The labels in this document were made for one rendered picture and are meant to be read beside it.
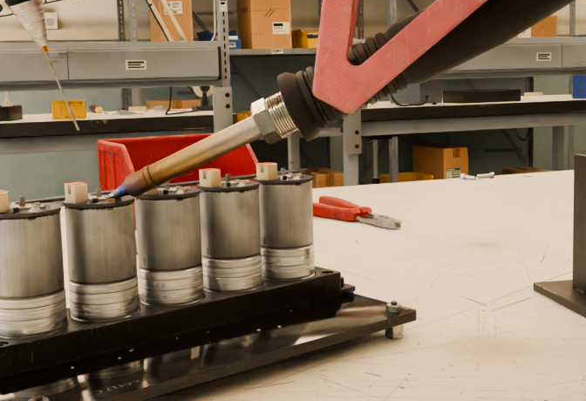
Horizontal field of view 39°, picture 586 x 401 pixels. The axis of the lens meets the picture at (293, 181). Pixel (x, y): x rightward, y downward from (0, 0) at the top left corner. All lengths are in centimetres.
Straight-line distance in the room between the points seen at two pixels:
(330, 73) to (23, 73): 231
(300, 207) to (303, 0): 467
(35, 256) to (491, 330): 18
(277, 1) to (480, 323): 418
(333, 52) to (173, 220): 9
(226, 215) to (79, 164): 439
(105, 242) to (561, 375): 16
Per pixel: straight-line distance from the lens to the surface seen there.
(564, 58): 319
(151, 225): 31
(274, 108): 28
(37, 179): 471
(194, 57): 262
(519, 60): 308
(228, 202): 32
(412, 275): 44
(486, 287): 42
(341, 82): 27
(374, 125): 288
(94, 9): 473
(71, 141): 263
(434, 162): 498
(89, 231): 30
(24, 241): 29
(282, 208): 34
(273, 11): 449
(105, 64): 257
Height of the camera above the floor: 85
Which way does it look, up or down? 7 degrees down
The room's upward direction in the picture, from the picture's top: 2 degrees counter-clockwise
